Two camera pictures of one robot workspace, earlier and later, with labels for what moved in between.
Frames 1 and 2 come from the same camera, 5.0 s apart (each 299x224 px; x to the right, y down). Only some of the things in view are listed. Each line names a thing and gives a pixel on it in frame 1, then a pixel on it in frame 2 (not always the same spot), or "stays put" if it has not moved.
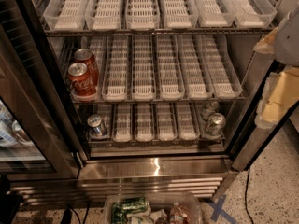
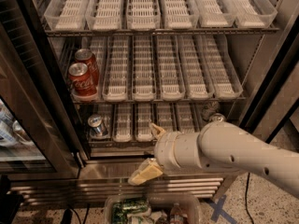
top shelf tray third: [141, 11] stays put
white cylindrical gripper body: [288, 39] → [165, 152]
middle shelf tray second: [115, 85] stays put
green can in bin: [127, 205] stays put
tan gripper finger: [279, 95] → [150, 168]
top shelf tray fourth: [177, 12] stays put
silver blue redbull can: [94, 123] stays put
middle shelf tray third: [144, 87] stays put
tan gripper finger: [266, 46] → [157, 131]
